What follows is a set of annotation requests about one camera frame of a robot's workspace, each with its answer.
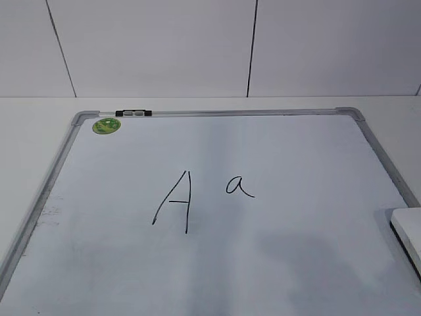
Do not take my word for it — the green round magnet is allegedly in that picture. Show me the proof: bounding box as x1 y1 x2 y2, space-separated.
92 118 121 135

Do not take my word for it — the black and grey board clip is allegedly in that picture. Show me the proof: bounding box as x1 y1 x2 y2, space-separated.
115 109 152 117

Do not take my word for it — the white whiteboard with aluminium frame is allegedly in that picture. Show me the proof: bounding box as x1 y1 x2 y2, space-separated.
1 107 420 315

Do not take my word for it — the white whiteboard eraser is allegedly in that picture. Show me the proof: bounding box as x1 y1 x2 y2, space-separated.
389 207 420 279

